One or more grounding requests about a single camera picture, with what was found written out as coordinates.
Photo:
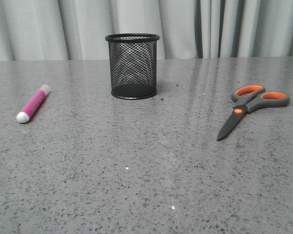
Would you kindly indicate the grey orange scissors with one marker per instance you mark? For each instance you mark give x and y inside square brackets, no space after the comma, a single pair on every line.
[249,99]

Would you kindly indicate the pink marker pen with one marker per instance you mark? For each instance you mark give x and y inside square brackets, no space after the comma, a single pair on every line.
[33,104]

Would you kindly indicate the black mesh pen holder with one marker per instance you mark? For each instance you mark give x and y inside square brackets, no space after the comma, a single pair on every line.
[132,59]

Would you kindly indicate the grey curtain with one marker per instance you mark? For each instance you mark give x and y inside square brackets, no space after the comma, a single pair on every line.
[76,29]

